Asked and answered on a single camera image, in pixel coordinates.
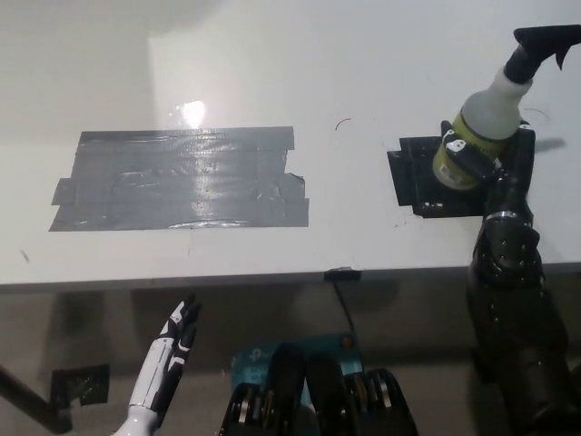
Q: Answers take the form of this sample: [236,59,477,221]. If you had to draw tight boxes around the large grey duct tape patch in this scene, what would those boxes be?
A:
[48,126,311,233]

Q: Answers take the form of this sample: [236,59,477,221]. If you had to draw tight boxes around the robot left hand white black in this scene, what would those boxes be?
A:
[128,293,202,417]

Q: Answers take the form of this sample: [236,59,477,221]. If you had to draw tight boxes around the thin black cable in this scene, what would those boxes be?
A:
[330,278,356,337]

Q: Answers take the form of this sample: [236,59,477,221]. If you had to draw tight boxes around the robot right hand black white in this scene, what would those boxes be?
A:
[438,118,539,220]

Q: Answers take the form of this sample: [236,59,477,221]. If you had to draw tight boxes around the black metal table leg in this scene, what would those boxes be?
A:
[0,364,74,433]

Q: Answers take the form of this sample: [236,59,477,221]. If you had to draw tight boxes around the robot torso black blocks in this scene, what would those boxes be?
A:
[220,343,419,436]

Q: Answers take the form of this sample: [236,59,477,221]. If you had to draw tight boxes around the teal box on robot torso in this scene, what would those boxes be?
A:
[231,333,365,401]

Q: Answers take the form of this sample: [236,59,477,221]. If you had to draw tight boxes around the small black tape square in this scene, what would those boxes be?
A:
[386,134,489,220]

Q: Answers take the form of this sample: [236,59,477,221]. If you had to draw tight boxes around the spray bottle yellow label black nozzle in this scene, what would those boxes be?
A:
[430,25,579,190]

